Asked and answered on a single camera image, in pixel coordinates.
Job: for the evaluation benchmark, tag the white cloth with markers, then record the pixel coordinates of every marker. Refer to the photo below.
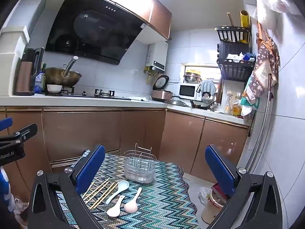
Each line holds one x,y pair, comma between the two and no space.
138,98

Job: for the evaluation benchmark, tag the steel pan lid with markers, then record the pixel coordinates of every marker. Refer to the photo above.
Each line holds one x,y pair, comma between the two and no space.
176,102

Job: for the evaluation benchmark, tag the brown patterned hanging cloth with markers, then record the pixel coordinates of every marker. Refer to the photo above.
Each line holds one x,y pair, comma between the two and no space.
262,71

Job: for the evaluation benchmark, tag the trash bin with red lid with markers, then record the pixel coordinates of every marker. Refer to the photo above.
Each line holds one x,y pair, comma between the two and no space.
212,207

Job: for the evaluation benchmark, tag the steel pipe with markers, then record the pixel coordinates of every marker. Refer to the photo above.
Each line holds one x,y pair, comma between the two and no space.
264,124

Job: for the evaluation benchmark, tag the yellow roll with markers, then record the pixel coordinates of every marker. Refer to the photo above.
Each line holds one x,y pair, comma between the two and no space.
245,22

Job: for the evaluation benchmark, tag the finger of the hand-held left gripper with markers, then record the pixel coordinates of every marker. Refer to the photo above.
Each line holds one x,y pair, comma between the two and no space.
23,133
6,124

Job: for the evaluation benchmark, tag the crumpled plastic bag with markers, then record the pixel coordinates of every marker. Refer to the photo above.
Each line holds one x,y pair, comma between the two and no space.
21,208

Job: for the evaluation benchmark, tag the clear spray bottle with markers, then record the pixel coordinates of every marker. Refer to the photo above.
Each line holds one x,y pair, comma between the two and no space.
228,106

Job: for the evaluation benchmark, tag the white microwave oven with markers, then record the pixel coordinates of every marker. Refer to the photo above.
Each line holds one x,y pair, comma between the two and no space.
188,91

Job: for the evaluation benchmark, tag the white bowl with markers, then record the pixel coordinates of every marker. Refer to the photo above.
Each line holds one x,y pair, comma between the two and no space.
54,88

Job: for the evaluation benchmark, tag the small white plastic bag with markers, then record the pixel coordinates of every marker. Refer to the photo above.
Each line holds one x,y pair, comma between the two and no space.
246,112

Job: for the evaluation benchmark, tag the white ceramic spoon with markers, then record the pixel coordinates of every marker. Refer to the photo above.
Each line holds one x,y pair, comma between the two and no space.
114,210

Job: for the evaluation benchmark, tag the black metal shelf rack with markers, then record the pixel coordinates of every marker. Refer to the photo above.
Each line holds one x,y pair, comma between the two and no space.
234,69

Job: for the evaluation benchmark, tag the light blue ceramic spoon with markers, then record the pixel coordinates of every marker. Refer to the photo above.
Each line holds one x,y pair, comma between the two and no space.
120,188

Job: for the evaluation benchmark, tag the yellow gas valves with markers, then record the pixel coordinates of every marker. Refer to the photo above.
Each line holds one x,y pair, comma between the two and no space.
150,72

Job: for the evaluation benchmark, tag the black range hood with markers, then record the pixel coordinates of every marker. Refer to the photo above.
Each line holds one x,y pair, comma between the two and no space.
100,28

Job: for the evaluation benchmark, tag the copper rice cooker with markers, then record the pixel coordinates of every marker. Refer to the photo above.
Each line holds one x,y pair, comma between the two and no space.
162,95

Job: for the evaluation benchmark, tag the copper kitchen counter cabinets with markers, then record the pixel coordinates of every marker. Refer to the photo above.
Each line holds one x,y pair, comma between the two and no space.
78,133

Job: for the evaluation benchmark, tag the white hanging plastic bag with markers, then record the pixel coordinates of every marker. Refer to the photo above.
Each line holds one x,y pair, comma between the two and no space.
271,4

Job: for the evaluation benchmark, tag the yellow detergent bottle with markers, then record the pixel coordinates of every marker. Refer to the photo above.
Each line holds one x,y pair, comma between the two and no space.
236,108

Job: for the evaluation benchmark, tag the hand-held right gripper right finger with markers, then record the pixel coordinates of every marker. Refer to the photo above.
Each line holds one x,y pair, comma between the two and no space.
220,169

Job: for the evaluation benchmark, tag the white tall appliance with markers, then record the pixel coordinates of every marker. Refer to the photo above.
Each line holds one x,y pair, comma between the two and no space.
12,57

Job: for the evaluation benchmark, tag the zigzag woven tablecloth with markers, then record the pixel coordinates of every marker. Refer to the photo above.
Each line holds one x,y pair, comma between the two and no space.
152,202

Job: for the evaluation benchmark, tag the group of wooden chopsticks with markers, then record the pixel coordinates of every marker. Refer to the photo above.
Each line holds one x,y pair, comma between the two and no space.
101,192

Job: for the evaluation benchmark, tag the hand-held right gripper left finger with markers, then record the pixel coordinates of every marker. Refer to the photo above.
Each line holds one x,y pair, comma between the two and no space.
91,169

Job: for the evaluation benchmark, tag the white rag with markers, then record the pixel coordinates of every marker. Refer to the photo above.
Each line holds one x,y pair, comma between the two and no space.
234,57

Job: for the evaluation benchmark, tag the blue rag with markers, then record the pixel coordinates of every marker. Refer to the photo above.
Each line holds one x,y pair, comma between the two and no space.
250,56

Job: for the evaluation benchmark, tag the white water heater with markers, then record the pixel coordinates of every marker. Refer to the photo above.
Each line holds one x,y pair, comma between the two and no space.
158,54

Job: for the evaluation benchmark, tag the pale pink ceramic spoon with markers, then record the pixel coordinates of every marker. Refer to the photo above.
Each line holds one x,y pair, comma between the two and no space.
130,206

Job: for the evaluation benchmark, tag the clear plastic floor bag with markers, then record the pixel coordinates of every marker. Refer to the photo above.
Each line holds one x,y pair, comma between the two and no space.
203,195

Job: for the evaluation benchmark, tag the black gas stove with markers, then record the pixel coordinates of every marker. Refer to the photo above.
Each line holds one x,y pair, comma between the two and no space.
95,95

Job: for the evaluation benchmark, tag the grey hanging towel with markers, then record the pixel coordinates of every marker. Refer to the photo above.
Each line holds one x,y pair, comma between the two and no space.
208,87

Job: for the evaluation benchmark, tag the green paper pack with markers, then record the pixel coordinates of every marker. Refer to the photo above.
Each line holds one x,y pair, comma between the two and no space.
250,103

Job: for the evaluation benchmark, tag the blue label bottle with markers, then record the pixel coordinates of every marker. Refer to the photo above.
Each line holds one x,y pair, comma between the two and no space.
39,82

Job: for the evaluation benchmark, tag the wooden rolling stick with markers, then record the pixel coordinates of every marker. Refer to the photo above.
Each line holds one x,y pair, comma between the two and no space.
230,20

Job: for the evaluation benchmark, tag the black toaster oven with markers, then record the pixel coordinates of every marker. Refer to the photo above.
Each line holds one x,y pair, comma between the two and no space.
230,49

